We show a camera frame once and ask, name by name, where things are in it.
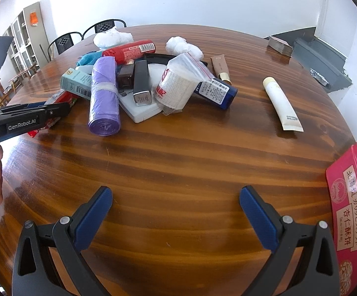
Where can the grey lipstick box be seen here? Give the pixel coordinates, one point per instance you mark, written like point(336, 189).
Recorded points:
point(141, 80)

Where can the brown lipstick box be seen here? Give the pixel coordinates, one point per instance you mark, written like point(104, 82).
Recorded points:
point(126, 75)

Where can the dark blue labelled bottle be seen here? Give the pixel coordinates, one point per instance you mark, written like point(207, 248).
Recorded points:
point(218, 92)

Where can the crumpled foil piece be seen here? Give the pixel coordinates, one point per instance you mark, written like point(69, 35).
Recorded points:
point(319, 76)

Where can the white flat square box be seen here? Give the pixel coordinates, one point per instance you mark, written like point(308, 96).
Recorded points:
point(135, 112)

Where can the red spray can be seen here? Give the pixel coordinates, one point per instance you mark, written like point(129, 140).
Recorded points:
point(129, 51)

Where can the wooden desktop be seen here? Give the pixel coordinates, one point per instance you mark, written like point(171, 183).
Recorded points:
point(178, 160)

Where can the clear zip bag with roll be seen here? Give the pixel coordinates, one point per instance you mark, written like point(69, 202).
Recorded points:
point(175, 86)

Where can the white cream tube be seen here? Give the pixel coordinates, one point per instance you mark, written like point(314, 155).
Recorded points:
point(282, 104)

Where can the purple trash bag roll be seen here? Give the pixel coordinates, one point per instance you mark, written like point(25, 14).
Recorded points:
point(104, 98)

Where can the red snack packet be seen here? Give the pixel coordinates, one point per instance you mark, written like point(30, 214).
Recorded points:
point(62, 97)

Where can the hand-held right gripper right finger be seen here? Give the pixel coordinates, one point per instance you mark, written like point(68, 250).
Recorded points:
point(258, 219)

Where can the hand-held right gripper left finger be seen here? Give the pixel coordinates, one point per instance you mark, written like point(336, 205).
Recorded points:
point(93, 219)

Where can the pink biscuit box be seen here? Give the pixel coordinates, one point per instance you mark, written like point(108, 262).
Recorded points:
point(348, 209)

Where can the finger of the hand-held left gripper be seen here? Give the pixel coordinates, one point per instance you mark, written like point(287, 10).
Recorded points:
point(56, 111)

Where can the beige tube with gold cap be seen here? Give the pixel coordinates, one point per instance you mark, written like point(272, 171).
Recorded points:
point(220, 66)

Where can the orange paper note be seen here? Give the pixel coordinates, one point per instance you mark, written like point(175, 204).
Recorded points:
point(34, 18)

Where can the black metal chair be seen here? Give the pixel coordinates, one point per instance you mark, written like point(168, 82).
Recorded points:
point(104, 26)
point(62, 41)

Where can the wooden chair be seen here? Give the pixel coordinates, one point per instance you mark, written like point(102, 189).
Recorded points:
point(4, 94)

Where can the white glass-door cabinet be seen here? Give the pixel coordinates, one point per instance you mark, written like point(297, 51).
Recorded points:
point(19, 46)

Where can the teal knitted cloth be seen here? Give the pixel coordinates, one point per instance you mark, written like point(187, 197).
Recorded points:
point(89, 58)

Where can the light teal carton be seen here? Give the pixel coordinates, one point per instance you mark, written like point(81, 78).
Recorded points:
point(76, 83)

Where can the white cotton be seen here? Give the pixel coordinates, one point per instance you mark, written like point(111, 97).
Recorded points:
point(178, 44)
point(110, 38)

